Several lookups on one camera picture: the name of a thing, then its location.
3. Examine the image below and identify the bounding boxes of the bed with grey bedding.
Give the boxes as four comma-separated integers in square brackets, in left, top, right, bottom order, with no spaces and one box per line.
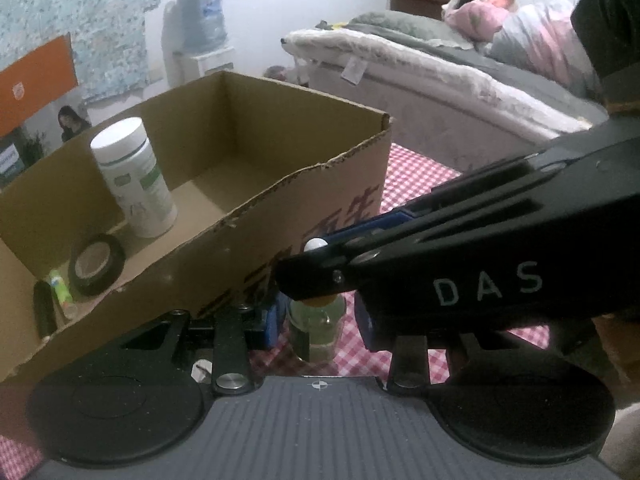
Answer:
[281,11,608,171]

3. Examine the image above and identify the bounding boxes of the brown cardboard box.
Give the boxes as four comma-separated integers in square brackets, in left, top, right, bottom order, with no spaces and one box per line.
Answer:
[1,72,392,382]

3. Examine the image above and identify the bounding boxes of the small clear dropper bottle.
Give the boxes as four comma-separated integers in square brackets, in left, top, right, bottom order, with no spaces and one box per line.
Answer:
[286,237,347,363]

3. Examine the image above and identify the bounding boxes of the green white glue stick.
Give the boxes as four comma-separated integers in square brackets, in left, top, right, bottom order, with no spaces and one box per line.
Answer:
[48,270,78,321]

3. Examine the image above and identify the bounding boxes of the orange Philips product box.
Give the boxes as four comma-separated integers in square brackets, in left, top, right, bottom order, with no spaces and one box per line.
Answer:
[1,35,91,188]

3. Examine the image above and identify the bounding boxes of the black electrical tape roll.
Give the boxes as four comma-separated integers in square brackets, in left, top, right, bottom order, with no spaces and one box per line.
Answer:
[68,233,126,297]

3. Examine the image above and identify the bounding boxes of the blue patterned wall cloth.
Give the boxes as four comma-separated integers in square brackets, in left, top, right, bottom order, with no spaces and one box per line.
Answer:
[1,0,160,103]

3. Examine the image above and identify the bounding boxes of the white water dispenser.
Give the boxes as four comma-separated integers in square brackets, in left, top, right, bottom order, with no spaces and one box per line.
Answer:
[174,46,235,84]

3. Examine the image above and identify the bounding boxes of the black cylinder flashlight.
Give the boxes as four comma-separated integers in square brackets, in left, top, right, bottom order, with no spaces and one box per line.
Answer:
[32,281,58,339]

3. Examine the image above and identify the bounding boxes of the pink checkered tablecloth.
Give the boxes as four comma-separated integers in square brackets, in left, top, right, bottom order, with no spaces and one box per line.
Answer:
[0,142,551,468]

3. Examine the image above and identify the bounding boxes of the person in pink clothes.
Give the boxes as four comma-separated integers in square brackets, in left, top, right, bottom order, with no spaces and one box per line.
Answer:
[442,0,602,101]

